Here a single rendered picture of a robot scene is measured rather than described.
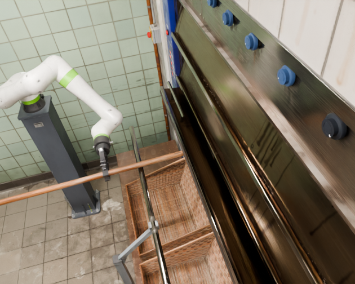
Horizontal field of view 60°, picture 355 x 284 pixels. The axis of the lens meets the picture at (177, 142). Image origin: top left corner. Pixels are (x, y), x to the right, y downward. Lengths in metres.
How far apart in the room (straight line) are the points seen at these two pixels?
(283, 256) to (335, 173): 0.42
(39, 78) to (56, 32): 0.86
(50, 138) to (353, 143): 2.10
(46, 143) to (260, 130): 1.83
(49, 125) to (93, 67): 0.67
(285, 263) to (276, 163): 0.32
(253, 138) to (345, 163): 0.36
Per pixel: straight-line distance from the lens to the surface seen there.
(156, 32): 2.25
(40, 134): 2.39
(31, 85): 1.77
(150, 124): 3.13
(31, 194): 1.76
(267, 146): 0.88
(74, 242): 2.97
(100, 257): 2.82
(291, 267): 1.00
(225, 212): 1.21
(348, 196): 0.65
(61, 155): 2.52
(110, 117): 1.83
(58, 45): 2.63
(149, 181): 2.22
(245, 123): 0.97
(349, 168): 0.62
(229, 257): 1.09
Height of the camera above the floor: 2.42
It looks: 44 degrees down
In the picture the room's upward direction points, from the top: 7 degrees counter-clockwise
